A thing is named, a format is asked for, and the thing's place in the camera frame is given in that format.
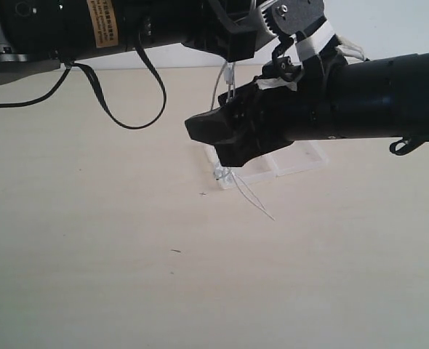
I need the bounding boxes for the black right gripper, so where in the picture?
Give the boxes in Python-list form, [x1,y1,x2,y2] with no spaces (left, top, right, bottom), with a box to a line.
[184,84,330,167]

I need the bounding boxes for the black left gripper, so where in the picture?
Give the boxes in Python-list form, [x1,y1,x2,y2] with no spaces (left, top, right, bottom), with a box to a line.
[183,1,278,62]

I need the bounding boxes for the white wired earphones cable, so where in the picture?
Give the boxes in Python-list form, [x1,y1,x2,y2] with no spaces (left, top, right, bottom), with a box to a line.
[209,60,276,222]

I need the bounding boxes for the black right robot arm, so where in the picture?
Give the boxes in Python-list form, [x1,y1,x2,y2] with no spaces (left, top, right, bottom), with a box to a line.
[185,53,429,167]

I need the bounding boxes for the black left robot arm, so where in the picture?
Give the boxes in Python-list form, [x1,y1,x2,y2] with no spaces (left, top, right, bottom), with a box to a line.
[0,0,275,85]

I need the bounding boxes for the clear plastic hinged case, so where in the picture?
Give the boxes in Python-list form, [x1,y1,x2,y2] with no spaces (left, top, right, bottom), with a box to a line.
[204,141,329,190]

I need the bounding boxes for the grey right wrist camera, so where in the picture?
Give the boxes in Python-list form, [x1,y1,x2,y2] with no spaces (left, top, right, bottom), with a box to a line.
[257,0,368,70]

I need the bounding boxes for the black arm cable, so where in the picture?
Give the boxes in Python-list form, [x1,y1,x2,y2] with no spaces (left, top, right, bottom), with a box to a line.
[0,32,167,131]
[388,136,425,156]

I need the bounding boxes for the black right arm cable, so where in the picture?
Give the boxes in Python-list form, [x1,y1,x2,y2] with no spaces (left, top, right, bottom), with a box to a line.
[388,136,425,156]

